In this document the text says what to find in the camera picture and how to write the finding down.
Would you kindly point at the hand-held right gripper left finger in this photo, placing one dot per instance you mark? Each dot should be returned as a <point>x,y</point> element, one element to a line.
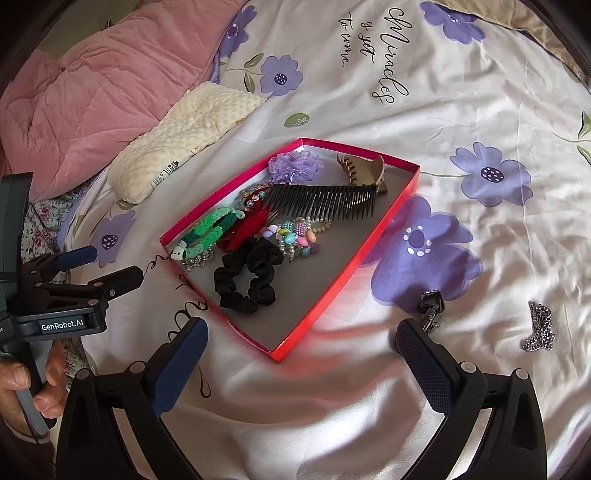
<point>180,364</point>

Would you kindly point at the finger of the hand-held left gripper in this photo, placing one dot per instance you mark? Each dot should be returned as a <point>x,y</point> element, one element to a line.
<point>76,257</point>
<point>120,279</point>

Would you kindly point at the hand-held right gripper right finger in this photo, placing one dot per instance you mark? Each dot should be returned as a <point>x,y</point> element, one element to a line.
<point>425,364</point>

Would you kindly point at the black metal hair clip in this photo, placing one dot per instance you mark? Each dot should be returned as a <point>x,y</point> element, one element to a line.
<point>431,307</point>

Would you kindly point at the green sequin hair band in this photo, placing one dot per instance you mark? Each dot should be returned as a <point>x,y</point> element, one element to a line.
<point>207,228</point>

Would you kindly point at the red cardboard box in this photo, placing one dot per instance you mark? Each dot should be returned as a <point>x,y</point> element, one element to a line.
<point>314,277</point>

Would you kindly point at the black hair comb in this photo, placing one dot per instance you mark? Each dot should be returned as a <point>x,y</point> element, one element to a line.
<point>323,194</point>

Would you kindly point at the beige hair claw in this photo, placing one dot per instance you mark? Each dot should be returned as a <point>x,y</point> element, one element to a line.
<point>369,173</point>

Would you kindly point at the purple scrunchie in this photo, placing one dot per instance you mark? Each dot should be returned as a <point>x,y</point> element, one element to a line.
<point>295,166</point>

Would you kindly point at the person's left forearm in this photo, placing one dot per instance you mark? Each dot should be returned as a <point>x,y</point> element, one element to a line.
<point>23,457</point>

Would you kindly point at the person's left hand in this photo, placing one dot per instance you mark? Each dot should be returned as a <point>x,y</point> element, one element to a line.
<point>18,376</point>

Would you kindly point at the black scrunchie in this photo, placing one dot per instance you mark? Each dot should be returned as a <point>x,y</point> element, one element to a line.
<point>265,258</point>
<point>226,277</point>

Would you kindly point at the red hair bow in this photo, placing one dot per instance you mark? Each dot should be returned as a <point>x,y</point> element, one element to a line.
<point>244,233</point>

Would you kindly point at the beaded hair clip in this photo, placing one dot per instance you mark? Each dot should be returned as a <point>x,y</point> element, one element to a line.
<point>254,196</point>

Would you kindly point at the pink quilt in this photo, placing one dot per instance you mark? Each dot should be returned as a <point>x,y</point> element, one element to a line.
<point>92,92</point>

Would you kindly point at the cream dotted pillow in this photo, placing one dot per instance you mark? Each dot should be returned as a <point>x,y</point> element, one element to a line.
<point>184,124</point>

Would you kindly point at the white floral bedsheet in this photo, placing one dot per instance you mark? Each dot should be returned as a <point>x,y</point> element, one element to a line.
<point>461,92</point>

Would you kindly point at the beige pillow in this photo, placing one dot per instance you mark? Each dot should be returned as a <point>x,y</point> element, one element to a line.
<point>521,27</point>

